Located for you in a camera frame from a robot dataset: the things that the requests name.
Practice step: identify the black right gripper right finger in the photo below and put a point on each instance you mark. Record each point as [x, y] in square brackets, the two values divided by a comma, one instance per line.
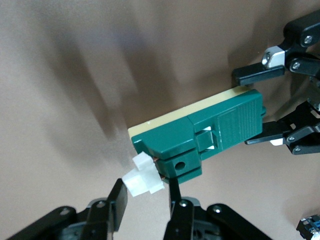
[182, 220]

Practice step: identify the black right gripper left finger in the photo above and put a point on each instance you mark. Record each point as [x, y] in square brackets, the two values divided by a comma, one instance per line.
[117, 205]

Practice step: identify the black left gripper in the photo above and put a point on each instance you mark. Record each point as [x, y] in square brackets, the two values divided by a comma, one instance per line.
[316, 100]

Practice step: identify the green terminal block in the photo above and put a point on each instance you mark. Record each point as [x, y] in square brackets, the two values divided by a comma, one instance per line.
[212, 130]

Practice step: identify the red push button black block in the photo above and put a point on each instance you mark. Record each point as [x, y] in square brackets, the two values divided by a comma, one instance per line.
[308, 228]

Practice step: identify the brown paper table cover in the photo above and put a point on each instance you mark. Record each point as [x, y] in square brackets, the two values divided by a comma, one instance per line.
[75, 75]

